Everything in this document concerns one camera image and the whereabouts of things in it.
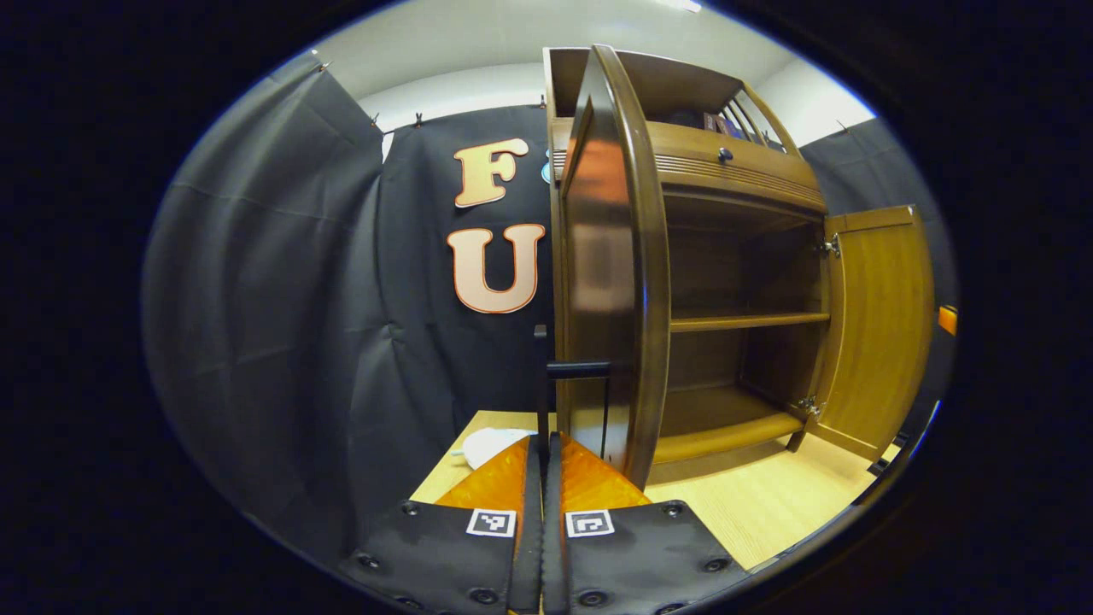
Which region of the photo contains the black door handle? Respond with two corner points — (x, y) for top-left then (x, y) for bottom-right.
(534, 323), (614, 458)

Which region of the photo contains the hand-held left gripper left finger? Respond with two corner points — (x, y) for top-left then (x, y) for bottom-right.
(337, 434), (545, 615)

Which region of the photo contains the wooden shoe cabinet door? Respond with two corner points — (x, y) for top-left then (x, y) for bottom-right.
(559, 44), (671, 489)
(807, 205), (936, 462)

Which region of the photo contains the white plush toy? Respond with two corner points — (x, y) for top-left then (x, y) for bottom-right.
(451, 427), (535, 471)

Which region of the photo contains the wooden double-door shoe cabinet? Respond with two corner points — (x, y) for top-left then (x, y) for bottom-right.
(542, 44), (936, 489)

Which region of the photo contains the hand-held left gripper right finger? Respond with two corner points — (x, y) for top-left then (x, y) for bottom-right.
(544, 431), (752, 615)

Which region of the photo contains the wooden inner cabinet shelf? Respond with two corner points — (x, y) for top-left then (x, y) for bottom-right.
(669, 311), (831, 334)

